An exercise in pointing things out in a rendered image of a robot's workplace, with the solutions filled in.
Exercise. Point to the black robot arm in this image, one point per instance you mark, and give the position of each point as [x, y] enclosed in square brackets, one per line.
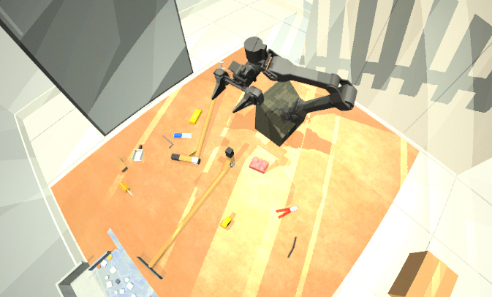
[283, 70]

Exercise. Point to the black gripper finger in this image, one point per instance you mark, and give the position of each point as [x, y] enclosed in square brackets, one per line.
[247, 101]
[219, 87]

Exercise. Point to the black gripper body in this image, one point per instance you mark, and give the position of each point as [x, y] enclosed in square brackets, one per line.
[239, 84]

